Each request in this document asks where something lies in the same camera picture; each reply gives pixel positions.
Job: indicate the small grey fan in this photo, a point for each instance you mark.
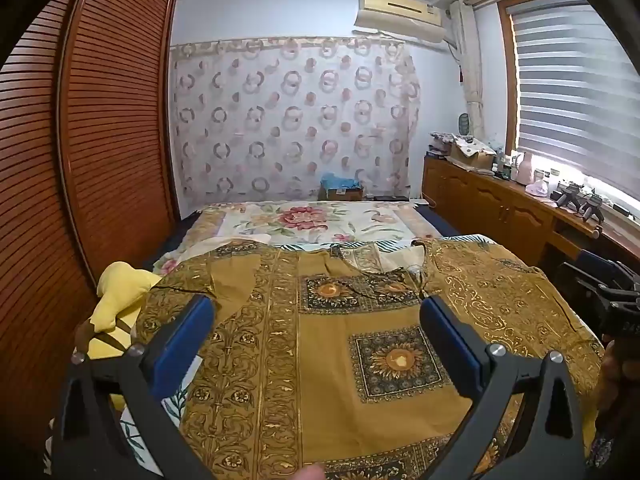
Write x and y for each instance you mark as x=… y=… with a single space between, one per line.
x=466 y=124

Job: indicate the person's right hand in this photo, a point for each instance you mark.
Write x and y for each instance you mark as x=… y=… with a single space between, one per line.
x=620 y=375

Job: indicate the open cardboard box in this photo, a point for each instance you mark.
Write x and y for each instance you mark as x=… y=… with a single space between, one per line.
x=470 y=156

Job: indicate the wooden louvred wardrobe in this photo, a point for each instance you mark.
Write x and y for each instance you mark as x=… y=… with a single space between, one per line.
x=100 y=135

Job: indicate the golden brown patterned shirt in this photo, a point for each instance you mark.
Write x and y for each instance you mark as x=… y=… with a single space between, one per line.
x=320 y=360

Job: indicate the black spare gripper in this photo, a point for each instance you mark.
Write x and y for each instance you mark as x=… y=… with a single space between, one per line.
x=594 y=206
x=567 y=196

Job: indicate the beige window curtain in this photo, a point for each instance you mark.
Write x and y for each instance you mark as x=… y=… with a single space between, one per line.
x=470 y=70

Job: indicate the person's left hand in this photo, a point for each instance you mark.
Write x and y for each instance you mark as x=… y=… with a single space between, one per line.
x=309 y=473

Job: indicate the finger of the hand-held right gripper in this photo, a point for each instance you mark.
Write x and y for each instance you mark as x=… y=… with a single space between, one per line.
x=582 y=272

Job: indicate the pink bowl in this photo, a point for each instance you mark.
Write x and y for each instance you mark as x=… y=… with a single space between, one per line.
x=537 y=189

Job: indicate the striped window blind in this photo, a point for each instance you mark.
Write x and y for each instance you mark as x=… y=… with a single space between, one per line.
x=575 y=85

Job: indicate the wall air conditioner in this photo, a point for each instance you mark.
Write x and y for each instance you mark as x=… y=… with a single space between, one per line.
x=400 y=12

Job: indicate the blue cloth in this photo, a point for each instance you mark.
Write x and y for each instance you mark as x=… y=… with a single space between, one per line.
x=340 y=181

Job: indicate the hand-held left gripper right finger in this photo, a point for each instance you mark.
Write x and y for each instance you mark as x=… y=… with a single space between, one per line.
x=450 y=347

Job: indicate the floral blanket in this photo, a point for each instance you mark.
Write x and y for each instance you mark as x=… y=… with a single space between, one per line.
x=300 y=220

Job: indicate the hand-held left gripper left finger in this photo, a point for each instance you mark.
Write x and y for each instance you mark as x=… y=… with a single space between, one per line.
x=182 y=347

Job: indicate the wooden cabinet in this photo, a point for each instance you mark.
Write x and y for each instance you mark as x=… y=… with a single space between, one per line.
x=490 y=200

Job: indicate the pink bottle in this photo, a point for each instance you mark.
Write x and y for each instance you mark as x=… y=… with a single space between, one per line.
x=525 y=167

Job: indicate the small cardboard box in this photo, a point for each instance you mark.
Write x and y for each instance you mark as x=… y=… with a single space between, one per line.
x=342 y=194

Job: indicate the stack of books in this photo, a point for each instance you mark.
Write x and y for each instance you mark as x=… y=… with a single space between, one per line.
x=439 y=146

